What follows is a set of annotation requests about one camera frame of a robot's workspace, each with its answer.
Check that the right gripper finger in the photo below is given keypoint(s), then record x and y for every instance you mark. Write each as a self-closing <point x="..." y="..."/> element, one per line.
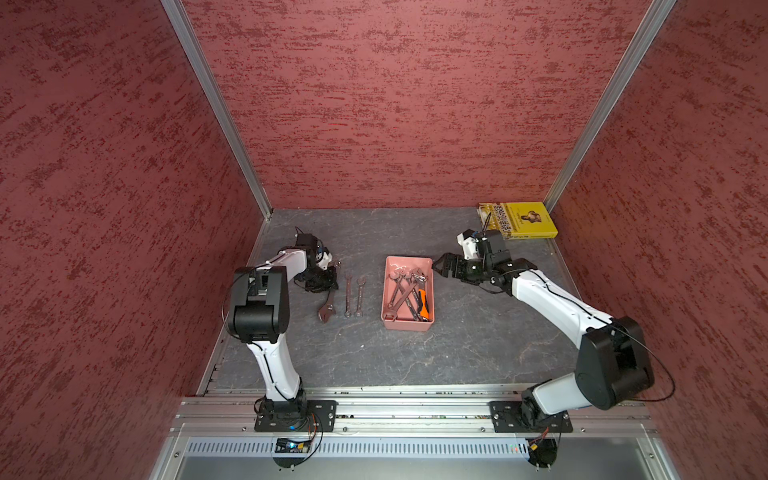
<point x="444" y="271"/>
<point x="447" y="259"/>

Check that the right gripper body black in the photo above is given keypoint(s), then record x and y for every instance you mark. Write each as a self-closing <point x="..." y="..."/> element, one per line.
<point x="473" y="270"/>

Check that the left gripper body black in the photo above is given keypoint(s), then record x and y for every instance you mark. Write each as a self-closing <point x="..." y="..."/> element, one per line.
<point x="316" y="279"/>

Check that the silver combination wrench 13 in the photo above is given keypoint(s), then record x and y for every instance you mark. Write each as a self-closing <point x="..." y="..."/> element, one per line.
<point x="348" y="295"/>

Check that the pink plastic storage box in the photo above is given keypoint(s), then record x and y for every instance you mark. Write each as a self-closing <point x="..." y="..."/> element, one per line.
<point x="411" y="265"/>

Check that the small end wrench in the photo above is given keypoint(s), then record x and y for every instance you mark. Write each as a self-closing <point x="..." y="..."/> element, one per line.
<point x="361" y="282"/>

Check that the long silver combination wrench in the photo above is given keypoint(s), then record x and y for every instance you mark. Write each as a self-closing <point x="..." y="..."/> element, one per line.
<point x="391" y="314"/>

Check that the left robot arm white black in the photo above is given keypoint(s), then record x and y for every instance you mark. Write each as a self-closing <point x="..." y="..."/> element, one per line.
<point x="259" y="314"/>

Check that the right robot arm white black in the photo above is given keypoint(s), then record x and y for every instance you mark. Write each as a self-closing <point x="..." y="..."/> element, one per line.
<point x="613" y="364"/>

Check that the small combination wrench in box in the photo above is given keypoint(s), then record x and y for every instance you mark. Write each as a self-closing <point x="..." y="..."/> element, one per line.
<point x="399" y="278"/>

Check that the yellow cardboard box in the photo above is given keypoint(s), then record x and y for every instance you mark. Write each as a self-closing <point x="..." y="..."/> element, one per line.
<point x="518" y="220"/>

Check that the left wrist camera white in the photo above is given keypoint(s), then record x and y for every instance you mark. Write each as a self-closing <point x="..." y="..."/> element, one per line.
<point x="317" y="254"/>

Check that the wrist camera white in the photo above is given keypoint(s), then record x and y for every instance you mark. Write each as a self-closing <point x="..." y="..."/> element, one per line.
<point x="317" y="254"/>
<point x="479" y="245"/>

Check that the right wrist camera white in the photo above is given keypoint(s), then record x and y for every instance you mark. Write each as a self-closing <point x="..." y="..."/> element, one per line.
<point x="479" y="245"/>

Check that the orange handled adjustable wrench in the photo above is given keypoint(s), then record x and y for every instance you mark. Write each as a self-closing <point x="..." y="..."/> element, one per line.
<point x="423" y="306"/>

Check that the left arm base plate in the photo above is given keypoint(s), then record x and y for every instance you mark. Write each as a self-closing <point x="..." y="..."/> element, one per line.
<point x="295" y="416"/>

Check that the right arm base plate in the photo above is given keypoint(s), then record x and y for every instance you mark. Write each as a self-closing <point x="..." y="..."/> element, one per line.
<point x="523" y="417"/>

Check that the aluminium front rail frame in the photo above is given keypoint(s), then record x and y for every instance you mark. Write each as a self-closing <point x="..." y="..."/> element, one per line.
<point x="449" y="422"/>

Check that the left controller board with wires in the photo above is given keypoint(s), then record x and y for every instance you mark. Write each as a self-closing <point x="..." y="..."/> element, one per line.
<point x="290" y="453"/>

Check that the controller board with wires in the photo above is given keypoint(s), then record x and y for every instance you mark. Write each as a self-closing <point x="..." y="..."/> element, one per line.
<point x="290" y="453"/>
<point x="543" y="450"/>

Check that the right controller board with wires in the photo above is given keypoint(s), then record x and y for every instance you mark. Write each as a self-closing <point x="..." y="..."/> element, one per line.
<point x="543" y="450"/>

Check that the left aluminium corner post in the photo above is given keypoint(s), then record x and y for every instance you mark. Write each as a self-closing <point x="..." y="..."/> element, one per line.
<point x="184" y="31"/>

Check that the aluminium corner post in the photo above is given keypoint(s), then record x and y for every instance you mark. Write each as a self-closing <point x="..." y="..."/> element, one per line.
<point x="646" y="32"/>
<point x="184" y="31"/>

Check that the right aluminium corner post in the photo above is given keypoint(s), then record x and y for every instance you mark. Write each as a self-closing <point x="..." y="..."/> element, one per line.
<point x="646" y="32"/>

